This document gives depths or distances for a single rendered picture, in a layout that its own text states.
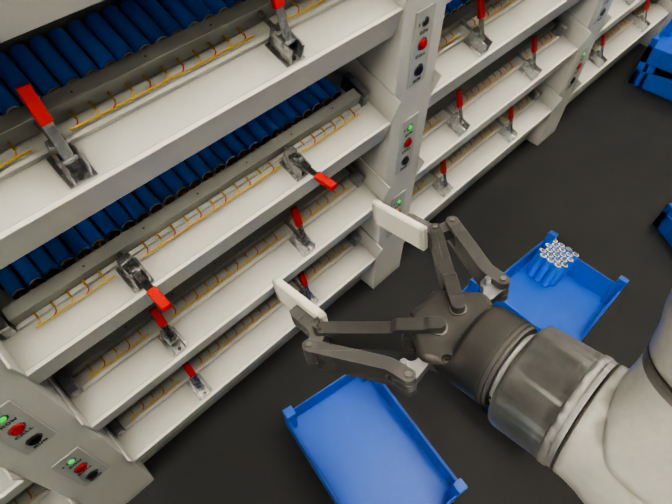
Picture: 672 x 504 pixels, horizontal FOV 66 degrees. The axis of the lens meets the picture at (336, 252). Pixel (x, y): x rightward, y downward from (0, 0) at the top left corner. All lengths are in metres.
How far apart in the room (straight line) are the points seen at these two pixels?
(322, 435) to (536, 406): 0.75
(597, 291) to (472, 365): 0.98
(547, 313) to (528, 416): 0.85
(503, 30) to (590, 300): 0.64
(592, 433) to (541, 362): 0.05
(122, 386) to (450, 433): 0.63
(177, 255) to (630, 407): 0.53
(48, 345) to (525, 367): 0.52
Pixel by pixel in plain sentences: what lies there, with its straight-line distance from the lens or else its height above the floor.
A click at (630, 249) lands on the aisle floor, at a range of 1.50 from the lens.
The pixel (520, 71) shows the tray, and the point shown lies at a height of 0.33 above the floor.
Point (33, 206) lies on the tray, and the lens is 0.55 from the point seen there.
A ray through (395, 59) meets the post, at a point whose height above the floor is 0.62.
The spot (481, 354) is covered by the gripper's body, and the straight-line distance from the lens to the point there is 0.40.
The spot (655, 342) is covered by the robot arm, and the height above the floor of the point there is 0.78.
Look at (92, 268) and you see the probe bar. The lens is 0.68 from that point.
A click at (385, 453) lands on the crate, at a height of 0.00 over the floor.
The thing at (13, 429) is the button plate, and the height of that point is 0.44.
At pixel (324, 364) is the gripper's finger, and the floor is 0.65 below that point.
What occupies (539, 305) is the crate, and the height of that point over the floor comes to 0.06.
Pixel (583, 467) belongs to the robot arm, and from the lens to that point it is 0.39.
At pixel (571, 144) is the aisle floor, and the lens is 1.70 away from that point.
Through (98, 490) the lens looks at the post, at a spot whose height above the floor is 0.13.
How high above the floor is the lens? 1.06
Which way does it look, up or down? 55 degrees down
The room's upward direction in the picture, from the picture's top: straight up
